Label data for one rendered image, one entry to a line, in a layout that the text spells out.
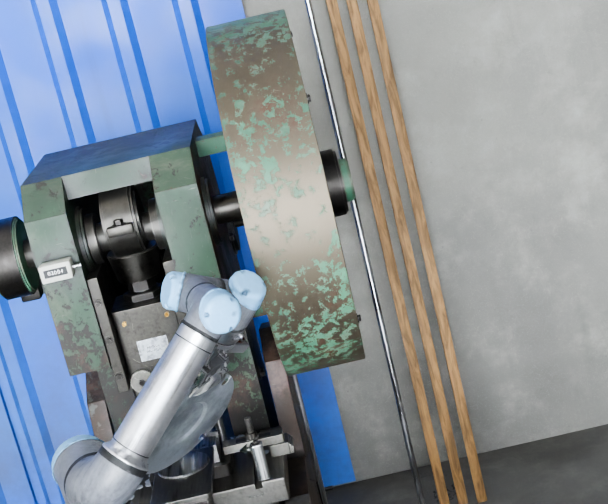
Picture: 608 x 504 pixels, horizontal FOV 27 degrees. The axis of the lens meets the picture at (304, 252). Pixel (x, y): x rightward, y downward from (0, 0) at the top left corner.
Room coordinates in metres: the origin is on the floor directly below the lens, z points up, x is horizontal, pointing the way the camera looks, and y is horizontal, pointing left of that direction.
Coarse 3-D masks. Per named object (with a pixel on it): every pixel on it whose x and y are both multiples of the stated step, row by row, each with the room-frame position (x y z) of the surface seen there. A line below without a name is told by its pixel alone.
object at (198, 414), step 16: (192, 384) 2.47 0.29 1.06; (224, 384) 2.58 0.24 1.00; (192, 400) 2.51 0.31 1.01; (208, 400) 2.57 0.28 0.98; (224, 400) 2.63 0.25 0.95; (176, 416) 2.50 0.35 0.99; (192, 416) 2.57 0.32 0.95; (208, 416) 2.61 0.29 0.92; (176, 432) 2.55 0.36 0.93; (192, 432) 2.60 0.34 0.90; (208, 432) 2.66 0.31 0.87; (160, 448) 2.52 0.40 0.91; (176, 448) 2.58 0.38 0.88; (192, 448) 2.64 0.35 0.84; (160, 464) 2.57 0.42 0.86
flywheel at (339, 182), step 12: (324, 156) 2.79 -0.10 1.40; (336, 156) 2.79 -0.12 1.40; (324, 168) 2.76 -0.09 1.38; (336, 168) 2.76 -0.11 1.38; (348, 168) 2.79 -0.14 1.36; (336, 180) 2.75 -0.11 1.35; (348, 180) 2.77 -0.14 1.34; (336, 192) 2.75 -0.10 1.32; (348, 192) 2.78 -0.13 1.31; (336, 204) 2.75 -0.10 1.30; (336, 216) 2.80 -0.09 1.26
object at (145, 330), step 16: (160, 288) 2.82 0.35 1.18; (128, 304) 2.79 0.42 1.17; (144, 304) 2.76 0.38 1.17; (160, 304) 2.75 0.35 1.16; (128, 320) 2.75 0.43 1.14; (144, 320) 2.75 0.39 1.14; (160, 320) 2.75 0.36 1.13; (176, 320) 2.74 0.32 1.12; (128, 336) 2.75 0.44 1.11; (144, 336) 2.75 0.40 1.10; (160, 336) 2.74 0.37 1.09; (128, 352) 2.75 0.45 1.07; (144, 352) 2.74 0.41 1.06; (160, 352) 2.74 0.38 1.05; (128, 368) 2.75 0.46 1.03; (144, 368) 2.75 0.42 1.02; (144, 384) 2.73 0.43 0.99
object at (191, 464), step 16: (208, 448) 2.77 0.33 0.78; (176, 464) 2.71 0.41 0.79; (192, 464) 2.69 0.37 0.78; (208, 464) 2.68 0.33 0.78; (160, 480) 2.66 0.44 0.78; (176, 480) 2.63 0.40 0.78; (192, 480) 2.62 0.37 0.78; (208, 480) 2.60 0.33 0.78; (160, 496) 2.57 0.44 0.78; (176, 496) 2.55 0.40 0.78; (192, 496) 2.53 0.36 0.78; (208, 496) 2.53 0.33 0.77
